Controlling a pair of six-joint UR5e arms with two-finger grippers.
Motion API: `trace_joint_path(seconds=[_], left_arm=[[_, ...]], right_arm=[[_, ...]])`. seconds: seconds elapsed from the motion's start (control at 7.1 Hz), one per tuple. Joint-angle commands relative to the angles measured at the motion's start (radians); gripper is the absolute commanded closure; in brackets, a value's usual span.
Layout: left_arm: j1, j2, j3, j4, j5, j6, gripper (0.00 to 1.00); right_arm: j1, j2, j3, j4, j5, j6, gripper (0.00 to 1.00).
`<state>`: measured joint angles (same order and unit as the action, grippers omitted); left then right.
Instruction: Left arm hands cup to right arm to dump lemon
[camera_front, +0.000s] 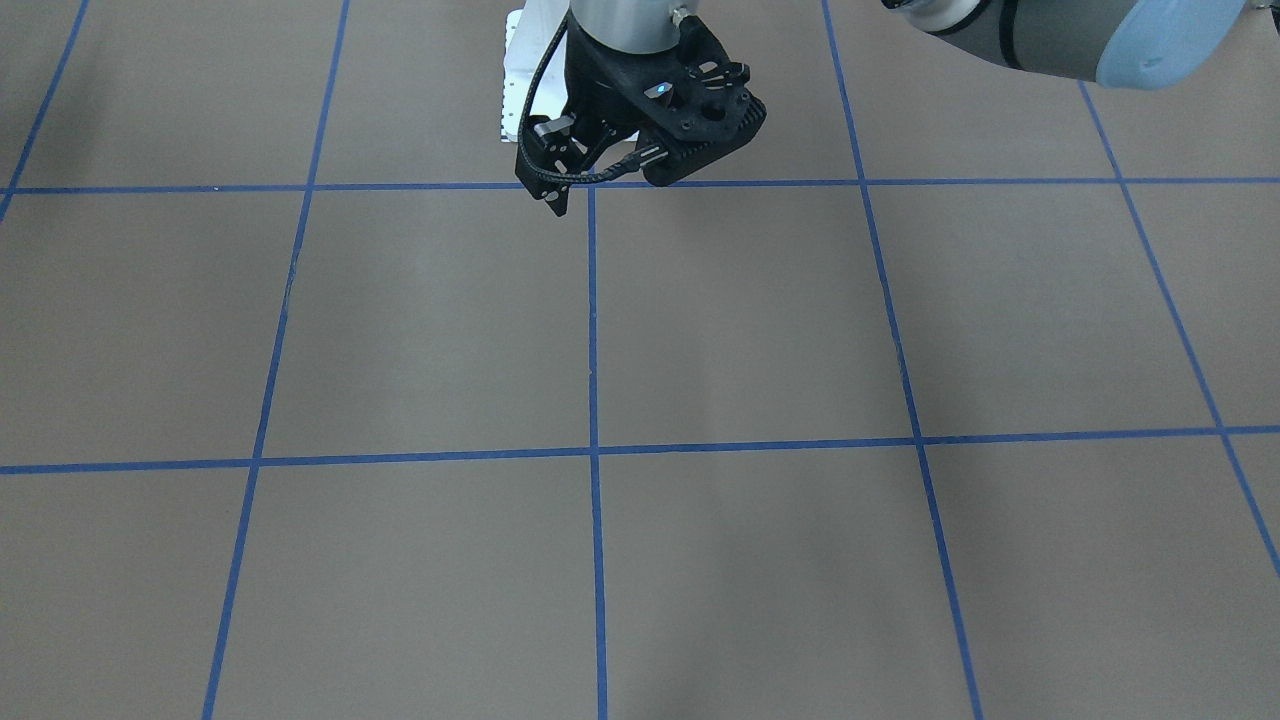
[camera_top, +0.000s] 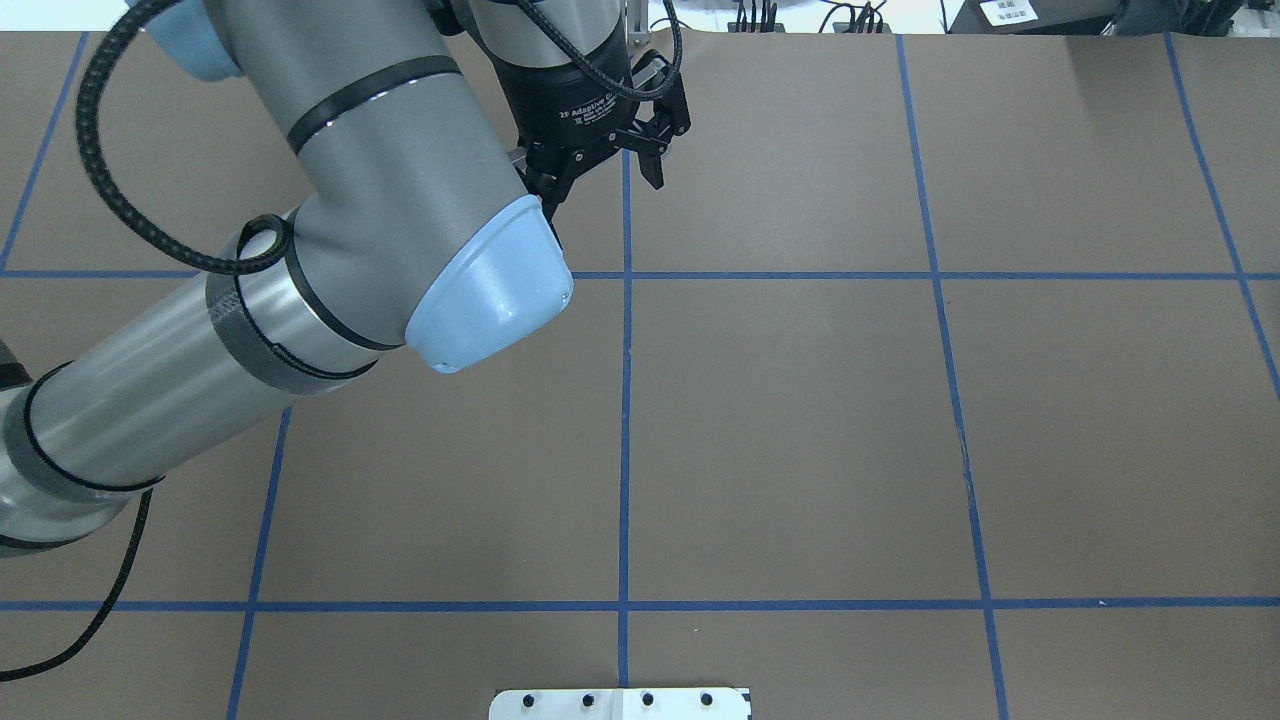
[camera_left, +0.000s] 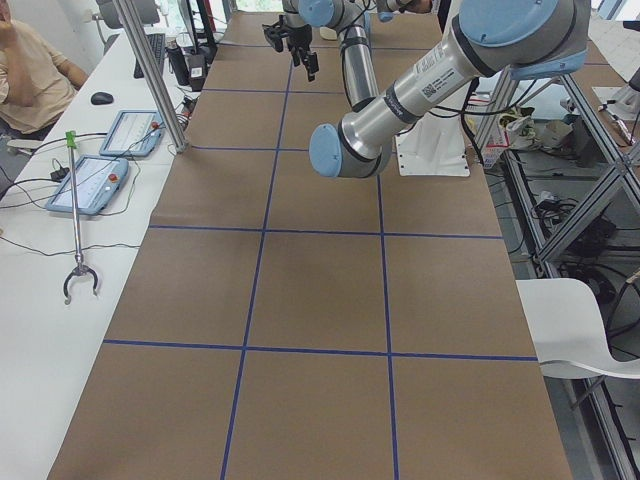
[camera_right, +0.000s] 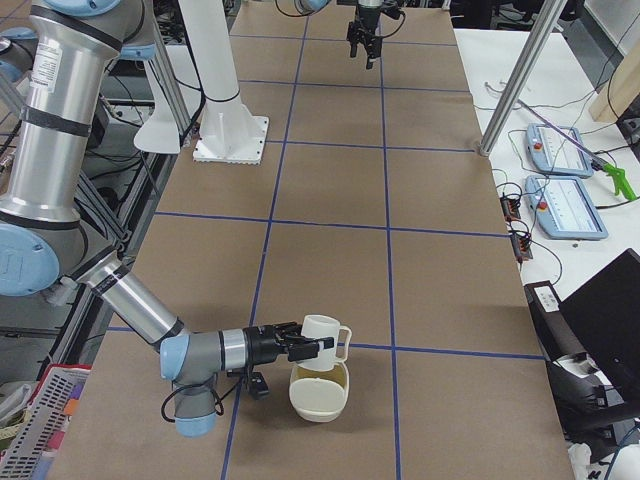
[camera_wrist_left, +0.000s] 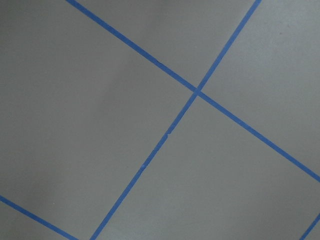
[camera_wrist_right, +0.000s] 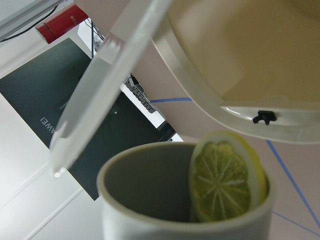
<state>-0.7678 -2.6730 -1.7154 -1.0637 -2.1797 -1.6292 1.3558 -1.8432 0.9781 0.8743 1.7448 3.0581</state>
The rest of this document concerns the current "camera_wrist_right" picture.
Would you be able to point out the white ceramic mug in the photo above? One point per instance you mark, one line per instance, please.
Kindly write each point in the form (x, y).
(145, 196)

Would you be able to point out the yellow lemon slice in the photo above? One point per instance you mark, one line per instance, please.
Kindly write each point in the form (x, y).
(226, 178)

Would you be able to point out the red cylindrical object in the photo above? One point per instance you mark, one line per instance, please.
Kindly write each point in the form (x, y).
(61, 22)

